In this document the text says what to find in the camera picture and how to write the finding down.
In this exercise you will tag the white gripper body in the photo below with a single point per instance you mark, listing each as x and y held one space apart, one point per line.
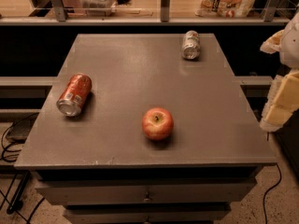
291 47

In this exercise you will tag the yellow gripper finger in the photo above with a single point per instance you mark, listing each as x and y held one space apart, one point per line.
282 101
272 44

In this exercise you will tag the silver 7up can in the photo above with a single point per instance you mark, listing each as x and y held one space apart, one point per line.
190 45

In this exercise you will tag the red coke can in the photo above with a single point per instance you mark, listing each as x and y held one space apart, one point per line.
75 94

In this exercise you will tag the snack bag on shelf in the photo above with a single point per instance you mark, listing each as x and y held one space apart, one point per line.
224 8

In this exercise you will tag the red apple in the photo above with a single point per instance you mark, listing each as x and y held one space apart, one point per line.
157 124

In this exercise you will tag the metal drawer knob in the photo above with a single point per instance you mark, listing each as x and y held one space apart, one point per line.
147 198

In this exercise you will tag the clear plastic container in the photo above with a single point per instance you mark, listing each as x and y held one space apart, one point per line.
100 8

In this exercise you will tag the grey drawer cabinet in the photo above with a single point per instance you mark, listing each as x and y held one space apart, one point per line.
131 133

